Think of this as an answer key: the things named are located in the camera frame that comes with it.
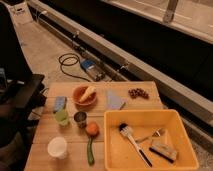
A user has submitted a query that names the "yellow plastic tray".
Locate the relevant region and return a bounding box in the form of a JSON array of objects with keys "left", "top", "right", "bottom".
[{"left": 104, "top": 110, "right": 199, "bottom": 171}]

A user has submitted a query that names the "yellow banana in bowl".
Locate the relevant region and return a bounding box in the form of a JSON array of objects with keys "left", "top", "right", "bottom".
[{"left": 79, "top": 86, "right": 96, "bottom": 102}]

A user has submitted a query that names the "blue grey cloth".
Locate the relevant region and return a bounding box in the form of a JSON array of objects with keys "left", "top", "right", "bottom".
[{"left": 107, "top": 90, "right": 126, "bottom": 110}]

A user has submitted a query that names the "blue and grey power box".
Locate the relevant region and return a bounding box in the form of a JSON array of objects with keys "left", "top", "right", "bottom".
[{"left": 80, "top": 59, "right": 105, "bottom": 81}]

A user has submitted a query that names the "bunch of dark grapes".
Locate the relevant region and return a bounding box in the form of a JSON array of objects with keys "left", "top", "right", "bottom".
[{"left": 128, "top": 88, "right": 149, "bottom": 99}]

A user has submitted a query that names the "orange bowl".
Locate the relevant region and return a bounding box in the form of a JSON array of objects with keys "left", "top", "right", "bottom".
[{"left": 72, "top": 86, "right": 97, "bottom": 106}]

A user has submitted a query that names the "small metal cup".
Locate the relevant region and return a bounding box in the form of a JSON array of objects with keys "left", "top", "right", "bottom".
[{"left": 74, "top": 111, "right": 87, "bottom": 128}]

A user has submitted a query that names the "blue sponge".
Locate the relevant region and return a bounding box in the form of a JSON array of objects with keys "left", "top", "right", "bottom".
[{"left": 53, "top": 96, "right": 67, "bottom": 113}]

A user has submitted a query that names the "green plastic cup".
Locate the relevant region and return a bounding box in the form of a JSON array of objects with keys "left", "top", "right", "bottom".
[{"left": 55, "top": 109, "right": 69, "bottom": 126}]

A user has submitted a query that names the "metal fork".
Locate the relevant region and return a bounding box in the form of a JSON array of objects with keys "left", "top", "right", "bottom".
[{"left": 136, "top": 128, "right": 166, "bottom": 143}]

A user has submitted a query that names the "white paper cup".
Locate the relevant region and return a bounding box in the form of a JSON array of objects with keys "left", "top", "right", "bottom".
[{"left": 47, "top": 137, "right": 67, "bottom": 159}]

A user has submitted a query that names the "black chair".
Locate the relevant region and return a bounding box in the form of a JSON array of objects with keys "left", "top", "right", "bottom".
[{"left": 0, "top": 2, "right": 46, "bottom": 171}]

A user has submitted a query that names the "black and tan scrubber block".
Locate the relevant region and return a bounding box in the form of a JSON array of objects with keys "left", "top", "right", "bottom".
[{"left": 149, "top": 140, "right": 178, "bottom": 163}]

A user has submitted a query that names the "black handled dish brush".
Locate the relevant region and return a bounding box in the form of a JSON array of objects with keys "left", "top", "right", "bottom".
[{"left": 119, "top": 123, "right": 152, "bottom": 167}]

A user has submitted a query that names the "black coiled cable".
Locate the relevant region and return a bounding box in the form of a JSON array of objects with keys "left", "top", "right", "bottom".
[{"left": 58, "top": 52, "right": 92, "bottom": 83}]

